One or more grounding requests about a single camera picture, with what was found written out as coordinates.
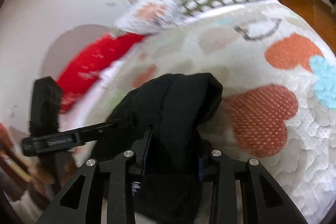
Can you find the red pillow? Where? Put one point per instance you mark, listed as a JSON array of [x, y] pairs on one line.
[[85, 68]]

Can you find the black pants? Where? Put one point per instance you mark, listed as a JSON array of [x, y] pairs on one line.
[[171, 107]]

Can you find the pink headboard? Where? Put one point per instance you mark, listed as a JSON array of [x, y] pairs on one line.
[[67, 46]]

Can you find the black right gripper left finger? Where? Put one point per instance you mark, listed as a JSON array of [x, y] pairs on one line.
[[99, 187]]

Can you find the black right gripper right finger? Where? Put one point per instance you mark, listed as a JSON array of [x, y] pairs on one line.
[[242, 191]]

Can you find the heart patterned quilt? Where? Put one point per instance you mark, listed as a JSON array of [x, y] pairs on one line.
[[278, 79]]

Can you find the white bed sheet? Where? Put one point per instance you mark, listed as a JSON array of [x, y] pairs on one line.
[[78, 114]]

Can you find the floral white pillow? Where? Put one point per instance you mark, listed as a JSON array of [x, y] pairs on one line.
[[147, 17]]

